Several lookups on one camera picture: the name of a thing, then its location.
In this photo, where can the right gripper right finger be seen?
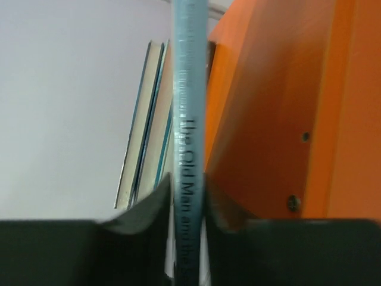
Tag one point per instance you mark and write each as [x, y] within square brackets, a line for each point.
[247, 251]

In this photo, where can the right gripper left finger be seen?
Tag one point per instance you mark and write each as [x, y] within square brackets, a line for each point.
[129, 249]

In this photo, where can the dark blue Wuthering Heights book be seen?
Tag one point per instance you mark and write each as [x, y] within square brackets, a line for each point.
[135, 144]

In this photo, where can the teal ocean cover book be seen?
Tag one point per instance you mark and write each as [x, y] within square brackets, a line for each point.
[157, 134]

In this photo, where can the light blue thin book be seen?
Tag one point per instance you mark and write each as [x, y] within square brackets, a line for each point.
[189, 87]

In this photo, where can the orange wooden shelf box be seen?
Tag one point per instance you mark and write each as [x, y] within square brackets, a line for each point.
[293, 110]

